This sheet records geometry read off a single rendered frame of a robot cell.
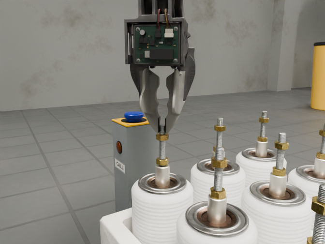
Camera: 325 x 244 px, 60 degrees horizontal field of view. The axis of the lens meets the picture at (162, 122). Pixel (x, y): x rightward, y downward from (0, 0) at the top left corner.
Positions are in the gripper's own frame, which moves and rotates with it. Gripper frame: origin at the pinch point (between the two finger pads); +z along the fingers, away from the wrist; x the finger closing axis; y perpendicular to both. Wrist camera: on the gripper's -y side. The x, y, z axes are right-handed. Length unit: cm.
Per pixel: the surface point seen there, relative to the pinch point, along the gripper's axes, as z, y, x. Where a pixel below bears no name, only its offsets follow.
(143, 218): 13.2, 4.8, -2.1
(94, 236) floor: 34.6, -19.6, -20.5
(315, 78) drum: 7, -227, 101
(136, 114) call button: 1.6, -13.9, -7.6
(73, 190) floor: 35, -42, -37
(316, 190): 10.3, -2.2, 23.3
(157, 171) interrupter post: 7.1, 1.6, -0.5
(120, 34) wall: -33, -242, -80
